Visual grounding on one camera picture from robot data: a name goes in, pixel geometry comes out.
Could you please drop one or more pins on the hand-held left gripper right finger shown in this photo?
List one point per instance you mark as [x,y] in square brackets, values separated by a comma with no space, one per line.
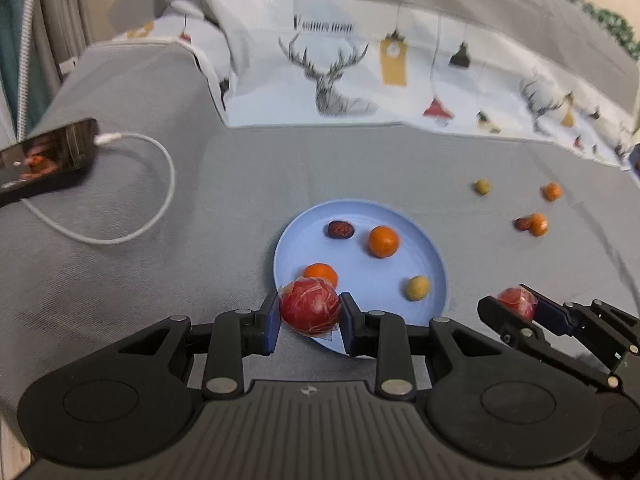
[350,325]

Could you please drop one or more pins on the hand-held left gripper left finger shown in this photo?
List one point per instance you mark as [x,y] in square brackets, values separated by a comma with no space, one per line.
[271,322]

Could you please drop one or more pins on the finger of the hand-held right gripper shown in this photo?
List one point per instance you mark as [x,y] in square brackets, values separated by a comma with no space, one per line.
[500,317]
[550,312]

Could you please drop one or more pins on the red fruit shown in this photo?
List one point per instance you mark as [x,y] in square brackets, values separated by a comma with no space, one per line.
[310,312]
[517,301]

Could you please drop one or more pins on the small orange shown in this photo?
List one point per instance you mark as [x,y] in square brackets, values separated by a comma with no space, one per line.
[552,191]
[320,272]
[539,224]
[384,241]

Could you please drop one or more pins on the blue plate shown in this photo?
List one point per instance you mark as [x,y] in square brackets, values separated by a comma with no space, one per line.
[360,265]

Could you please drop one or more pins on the green olive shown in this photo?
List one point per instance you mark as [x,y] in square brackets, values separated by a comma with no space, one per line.
[417,288]
[482,187]

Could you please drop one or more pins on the red date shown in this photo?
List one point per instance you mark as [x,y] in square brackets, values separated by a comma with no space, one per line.
[341,230]
[523,223]

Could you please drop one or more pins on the deer print quilt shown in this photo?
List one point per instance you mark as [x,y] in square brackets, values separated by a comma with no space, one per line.
[350,60]

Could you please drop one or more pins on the black smartphone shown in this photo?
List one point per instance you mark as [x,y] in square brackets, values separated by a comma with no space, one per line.
[45,160]

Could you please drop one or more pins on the green plaid cloth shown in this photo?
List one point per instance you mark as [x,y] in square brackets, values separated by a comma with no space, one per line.
[595,10]

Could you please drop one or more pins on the white clip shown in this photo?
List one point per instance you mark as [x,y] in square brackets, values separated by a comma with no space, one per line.
[68,64]

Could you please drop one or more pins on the white striped pole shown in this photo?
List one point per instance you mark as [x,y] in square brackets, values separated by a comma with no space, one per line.
[25,50]

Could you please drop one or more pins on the grey curtain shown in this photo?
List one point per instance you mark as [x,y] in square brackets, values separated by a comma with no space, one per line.
[65,5]

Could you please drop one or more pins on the teal curtain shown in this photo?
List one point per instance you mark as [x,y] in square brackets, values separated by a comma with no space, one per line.
[10,35]

